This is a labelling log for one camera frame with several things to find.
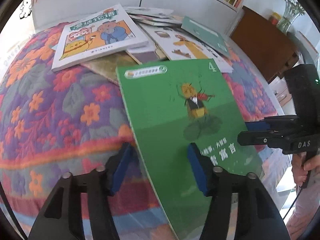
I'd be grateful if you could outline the green bee cover book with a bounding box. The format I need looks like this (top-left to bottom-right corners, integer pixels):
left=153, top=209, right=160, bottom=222
left=116, top=59, right=264, bottom=239

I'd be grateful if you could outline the stacked books pile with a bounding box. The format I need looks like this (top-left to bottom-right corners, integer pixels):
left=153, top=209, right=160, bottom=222
left=124, top=7, right=182, bottom=27

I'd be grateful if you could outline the person's right hand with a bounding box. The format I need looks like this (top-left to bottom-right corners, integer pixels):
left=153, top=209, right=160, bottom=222
left=291, top=152, right=319, bottom=187

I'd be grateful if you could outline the brown wooden cabinet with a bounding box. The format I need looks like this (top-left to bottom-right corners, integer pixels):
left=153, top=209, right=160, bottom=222
left=231, top=7, right=299, bottom=83

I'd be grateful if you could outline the glass vase with plant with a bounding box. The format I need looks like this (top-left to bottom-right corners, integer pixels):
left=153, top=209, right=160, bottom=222
left=277, top=0, right=306, bottom=35

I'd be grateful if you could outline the floral quilted mat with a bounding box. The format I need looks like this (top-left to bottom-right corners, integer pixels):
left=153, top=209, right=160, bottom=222
left=1, top=23, right=277, bottom=239

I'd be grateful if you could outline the teal cover book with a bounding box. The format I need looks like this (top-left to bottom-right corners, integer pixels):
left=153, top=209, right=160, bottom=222
left=181, top=16, right=231, bottom=58

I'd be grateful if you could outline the white illustrated picture book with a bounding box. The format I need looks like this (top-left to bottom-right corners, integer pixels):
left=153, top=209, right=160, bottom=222
left=139, top=23, right=233, bottom=73

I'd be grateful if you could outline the cartoon bear cover book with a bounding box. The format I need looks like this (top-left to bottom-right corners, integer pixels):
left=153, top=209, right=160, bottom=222
left=52, top=4, right=148, bottom=72

